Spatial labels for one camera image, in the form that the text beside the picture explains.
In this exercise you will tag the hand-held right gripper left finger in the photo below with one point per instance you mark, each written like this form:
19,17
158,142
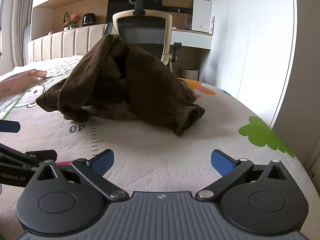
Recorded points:
103,161

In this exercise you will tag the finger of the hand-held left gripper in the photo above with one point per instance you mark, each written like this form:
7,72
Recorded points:
47,154
10,126

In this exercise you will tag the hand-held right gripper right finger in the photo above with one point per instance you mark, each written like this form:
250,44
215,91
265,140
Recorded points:
222,163

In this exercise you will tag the pink cardboard box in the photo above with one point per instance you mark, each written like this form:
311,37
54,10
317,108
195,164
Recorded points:
15,82

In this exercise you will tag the white quilted bed cover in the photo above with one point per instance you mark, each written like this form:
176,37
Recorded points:
62,63

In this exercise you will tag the white trash bin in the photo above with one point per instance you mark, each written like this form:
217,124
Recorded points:
192,74

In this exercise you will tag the beige padded bed headboard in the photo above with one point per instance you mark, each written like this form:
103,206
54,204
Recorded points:
62,42

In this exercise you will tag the beige curtain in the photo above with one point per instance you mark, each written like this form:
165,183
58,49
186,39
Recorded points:
23,17

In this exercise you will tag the potted plant with red leaves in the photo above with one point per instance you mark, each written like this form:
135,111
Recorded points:
71,20

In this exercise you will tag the white desk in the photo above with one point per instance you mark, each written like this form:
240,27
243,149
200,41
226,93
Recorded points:
192,38

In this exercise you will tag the black round speaker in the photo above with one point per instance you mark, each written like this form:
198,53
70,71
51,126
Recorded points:
89,19

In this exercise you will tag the beige mesh office chair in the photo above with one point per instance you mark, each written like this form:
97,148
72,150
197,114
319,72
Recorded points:
142,30

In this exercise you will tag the white box appliance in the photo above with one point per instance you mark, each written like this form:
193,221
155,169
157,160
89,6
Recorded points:
201,15

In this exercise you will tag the black monitor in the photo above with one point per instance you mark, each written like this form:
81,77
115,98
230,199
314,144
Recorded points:
117,5

